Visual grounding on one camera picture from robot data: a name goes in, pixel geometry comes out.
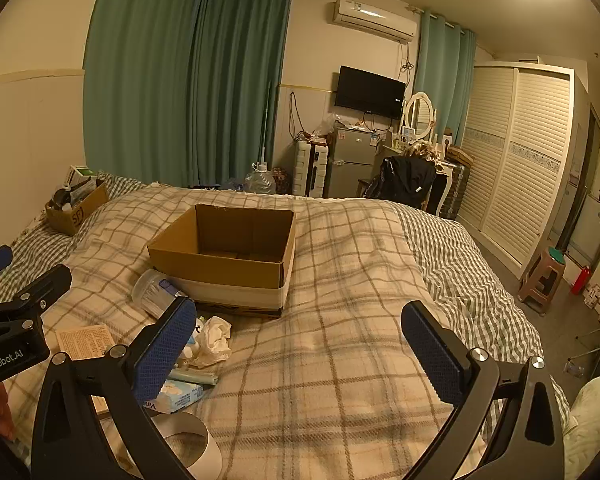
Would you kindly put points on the white air conditioner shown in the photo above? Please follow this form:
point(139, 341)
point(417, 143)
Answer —
point(372, 17)

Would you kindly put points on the white louvered wardrobe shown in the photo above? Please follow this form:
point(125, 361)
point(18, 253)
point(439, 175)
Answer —
point(515, 160)

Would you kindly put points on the silver small fridge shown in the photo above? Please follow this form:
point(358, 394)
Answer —
point(352, 160)

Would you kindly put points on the white mop pole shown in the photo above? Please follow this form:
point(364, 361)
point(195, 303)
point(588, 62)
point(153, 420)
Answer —
point(265, 120)

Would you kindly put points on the white toy figure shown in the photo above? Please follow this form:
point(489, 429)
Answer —
point(199, 332)

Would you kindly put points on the light green curtain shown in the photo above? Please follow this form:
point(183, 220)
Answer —
point(442, 70)

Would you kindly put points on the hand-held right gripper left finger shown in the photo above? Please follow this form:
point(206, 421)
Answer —
point(164, 352)

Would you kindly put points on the black wall television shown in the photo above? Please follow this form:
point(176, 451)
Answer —
point(370, 91)

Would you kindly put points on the green checked bed sheet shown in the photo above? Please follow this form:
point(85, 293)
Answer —
point(30, 247)

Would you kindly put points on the large cardboard box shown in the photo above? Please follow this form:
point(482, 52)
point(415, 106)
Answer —
point(220, 265)

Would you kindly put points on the patterned dark bag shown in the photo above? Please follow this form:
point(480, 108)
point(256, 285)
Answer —
point(283, 180)

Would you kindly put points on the white paper strip roll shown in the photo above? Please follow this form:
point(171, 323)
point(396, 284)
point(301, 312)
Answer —
point(200, 440)

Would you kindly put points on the white tissue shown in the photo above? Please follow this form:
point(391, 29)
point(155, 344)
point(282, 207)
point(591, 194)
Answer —
point(214, 337)

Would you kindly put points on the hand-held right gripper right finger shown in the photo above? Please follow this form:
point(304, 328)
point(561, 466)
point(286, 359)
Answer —
point(432, 352)

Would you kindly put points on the white dressing table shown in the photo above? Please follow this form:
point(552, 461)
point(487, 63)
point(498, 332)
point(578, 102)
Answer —
point(442, 180)

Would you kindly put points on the person's left hand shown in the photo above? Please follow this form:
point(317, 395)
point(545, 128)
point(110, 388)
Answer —
point(2, 410)

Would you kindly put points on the clear plastic jar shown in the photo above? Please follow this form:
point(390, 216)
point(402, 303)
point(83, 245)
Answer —
point(152, 292)

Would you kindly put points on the small yellowish paper box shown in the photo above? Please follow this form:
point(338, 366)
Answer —
point(84, 342)

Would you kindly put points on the white suitcase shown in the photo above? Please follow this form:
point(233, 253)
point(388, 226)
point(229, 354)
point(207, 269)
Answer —
point(310, 167)

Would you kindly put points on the blond furry item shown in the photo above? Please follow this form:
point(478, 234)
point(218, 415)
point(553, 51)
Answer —
point(422, 150)

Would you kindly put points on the beige plaid blanket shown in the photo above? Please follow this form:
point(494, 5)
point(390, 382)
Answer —
point(330, 310)

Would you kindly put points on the black jacket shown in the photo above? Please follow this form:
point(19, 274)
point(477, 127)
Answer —
point(405, 177)

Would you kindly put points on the silver suitcase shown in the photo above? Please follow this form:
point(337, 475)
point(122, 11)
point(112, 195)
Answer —
point(455, 190)

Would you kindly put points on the red fire extinguisher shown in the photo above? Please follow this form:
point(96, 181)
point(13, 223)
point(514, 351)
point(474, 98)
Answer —
point(580, 280)

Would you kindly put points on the brown plastic stool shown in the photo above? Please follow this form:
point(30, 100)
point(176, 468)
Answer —
point(540, 280)

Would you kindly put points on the white pillow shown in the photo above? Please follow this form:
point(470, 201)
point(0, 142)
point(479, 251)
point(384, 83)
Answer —
point(592, 430)

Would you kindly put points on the oval white vanity mirror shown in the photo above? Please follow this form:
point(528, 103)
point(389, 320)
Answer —
point(420, 115)

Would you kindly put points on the green and white carton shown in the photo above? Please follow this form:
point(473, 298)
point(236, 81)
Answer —
point(82, 174)

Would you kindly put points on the pale green tube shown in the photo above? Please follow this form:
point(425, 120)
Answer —
point(195, 376)

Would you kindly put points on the blue tissue pack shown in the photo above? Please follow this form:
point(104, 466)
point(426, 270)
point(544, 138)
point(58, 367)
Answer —
point(180, 395)

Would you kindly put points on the large clear water bottle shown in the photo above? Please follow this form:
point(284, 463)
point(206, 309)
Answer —
point(259, 180)

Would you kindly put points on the small cardboard box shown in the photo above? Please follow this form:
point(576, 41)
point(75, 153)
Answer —
point(77, 212)

